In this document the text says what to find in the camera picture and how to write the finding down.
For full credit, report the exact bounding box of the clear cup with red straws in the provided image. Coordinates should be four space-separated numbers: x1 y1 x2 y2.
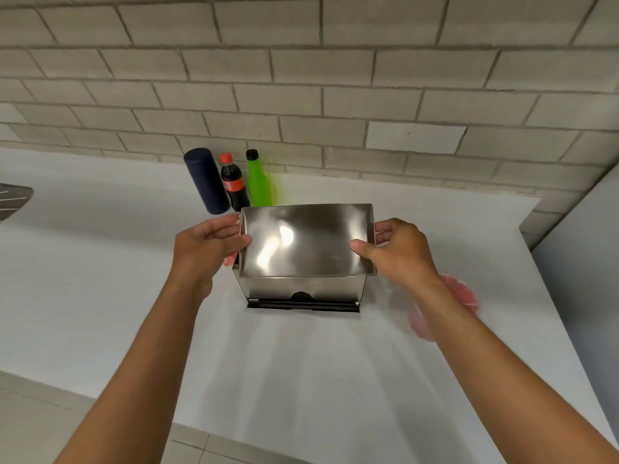
408 273 480 343

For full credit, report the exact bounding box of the person's left forearm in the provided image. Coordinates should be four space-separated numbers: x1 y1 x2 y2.
53 277 204 464

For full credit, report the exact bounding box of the person's right forearm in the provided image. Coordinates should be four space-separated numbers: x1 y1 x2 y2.
413 276 619 464

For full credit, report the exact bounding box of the cola bottle red cap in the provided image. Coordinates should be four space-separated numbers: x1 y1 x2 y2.
219 152 251 212

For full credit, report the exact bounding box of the steel dispenser lid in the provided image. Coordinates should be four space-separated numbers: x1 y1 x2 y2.
237 203 378 278

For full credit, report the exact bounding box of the grey ribbed tray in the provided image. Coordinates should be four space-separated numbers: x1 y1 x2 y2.
0 182 34 224

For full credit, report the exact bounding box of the person's left hand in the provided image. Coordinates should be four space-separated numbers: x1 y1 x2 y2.
169 213 253 305

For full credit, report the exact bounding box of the white countertop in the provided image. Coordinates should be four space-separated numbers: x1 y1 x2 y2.
0 147 619 464

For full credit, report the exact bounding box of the dark blue cylindrical bottle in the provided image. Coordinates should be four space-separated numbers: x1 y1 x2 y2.
183 147 231 216

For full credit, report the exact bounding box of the person's right hand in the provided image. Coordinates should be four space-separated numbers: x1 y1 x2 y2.
349 217 444 298

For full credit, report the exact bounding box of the green bottle black cap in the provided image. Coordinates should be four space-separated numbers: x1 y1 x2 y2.
245 149 275 208

